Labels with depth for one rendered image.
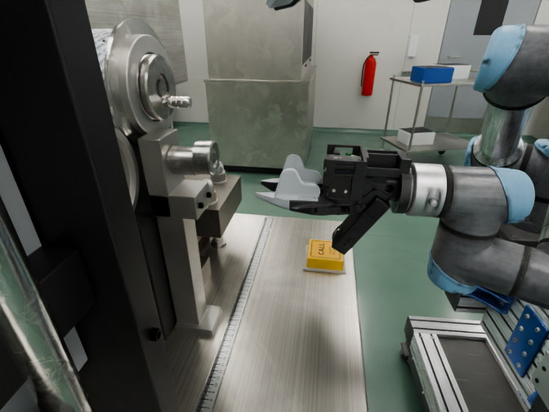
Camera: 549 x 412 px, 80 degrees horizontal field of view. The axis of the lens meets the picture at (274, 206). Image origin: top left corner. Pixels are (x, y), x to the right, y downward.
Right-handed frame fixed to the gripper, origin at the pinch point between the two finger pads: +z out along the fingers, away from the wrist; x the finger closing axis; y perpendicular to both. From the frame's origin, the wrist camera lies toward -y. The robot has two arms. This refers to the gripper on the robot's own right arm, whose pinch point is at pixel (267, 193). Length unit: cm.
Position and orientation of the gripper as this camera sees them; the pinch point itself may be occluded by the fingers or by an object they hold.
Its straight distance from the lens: 50.4
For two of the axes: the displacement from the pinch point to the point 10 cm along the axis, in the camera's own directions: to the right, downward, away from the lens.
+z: -9.9, -0.7, 1.4
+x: -1.5, 4.7, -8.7
